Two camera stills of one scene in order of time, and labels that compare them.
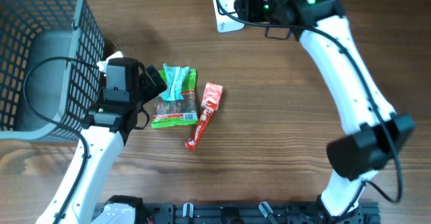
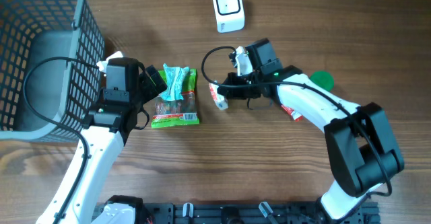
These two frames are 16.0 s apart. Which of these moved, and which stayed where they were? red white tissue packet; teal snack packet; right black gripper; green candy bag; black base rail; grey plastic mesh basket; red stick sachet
Moved: right black gripper; red stick sachet; red white tissue packet
Stayed: grey plastic mesh basket; teal snack packet; green candy bag; black base rail
